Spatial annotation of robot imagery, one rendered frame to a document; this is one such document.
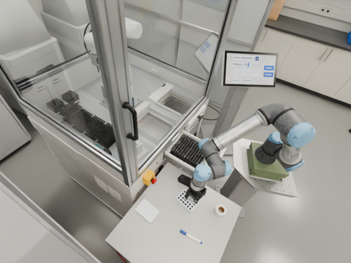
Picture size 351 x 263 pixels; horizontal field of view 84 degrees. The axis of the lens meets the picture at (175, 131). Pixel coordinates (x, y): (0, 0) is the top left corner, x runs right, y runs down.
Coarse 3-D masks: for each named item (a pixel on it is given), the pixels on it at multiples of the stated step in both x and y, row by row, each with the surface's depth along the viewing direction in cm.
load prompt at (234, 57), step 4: (232, 56) 175; (236, 56) 176; (240, 56) 176; (244, 56) 177; (248, 56) 177; (252, 56) 178; (256, 56) 178; (260, 56) 178; (232, 60) 176; (236, 60) 176; (240, 60) 177; (244, 60) 177; (248, 60) 178; (252, 60) 178; (256, 60) 179; (260, 60) 179
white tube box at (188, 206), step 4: (184, 192) 127; (180, 196) 126; (176, 200) 124; (180, 200) 124; (184, 200) 124; (180, 204) 122; (184, 204) 122; (188, 204) 120; (192, 204) 120; (184, 208) 121; (188, 208) 119; (192, 208) 119; (188, 212) 120
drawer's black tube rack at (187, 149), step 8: (184, 136) 142; (184, 144) 138; (192, 144) 138; (176, 152) 136; (184, 152) 133; (192, 152) 134; (200, 152) 134; (184, 160) 132; (192, 160) 129; (200, 160) 134
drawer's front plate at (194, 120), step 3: (204, 105) 163; (201, 108) 160; (204, 108) 163; (198, 111) 157; (201, 111) 159; (204, 111) 169; (195, 114) 155; (198, 114) 156; (201, 114) 164; (195, 117) 152; (192, 120) 150; (195, 120) 156; (189, 123) 148; (192, 123) 152; (195, 123) 162; (189, 126) 149; (186, 129) 152; (189, 129) 153
